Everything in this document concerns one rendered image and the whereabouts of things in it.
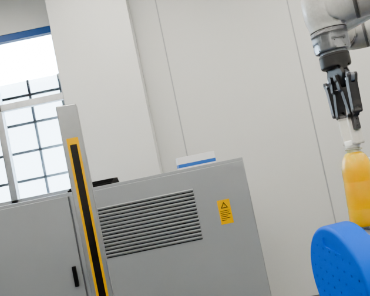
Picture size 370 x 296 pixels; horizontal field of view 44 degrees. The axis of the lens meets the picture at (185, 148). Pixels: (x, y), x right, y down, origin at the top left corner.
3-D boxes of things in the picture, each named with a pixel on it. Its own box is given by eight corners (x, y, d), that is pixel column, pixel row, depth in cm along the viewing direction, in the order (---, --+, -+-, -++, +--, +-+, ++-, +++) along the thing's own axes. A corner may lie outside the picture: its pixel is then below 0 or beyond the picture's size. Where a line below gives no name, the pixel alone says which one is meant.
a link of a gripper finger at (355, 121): (353, 108, 112) (360, 106, 109) (359, 128, 112) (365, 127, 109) (348, 110, 112) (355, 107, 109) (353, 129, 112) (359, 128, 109)
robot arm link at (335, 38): (319, 28, 110) (325, 51, 110) (353, 22, 112) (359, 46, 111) (304, 39, 119) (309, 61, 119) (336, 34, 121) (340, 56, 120)
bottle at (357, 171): (386, 220, 112) (373, 145, 113) (370, 225, 108) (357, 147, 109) (360, 220, 118) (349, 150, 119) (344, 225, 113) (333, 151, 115)
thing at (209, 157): (177, 170, 299) (175, 158, 299) (212, 163, 302) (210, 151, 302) (179, 169, 287) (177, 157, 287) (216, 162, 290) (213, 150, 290)
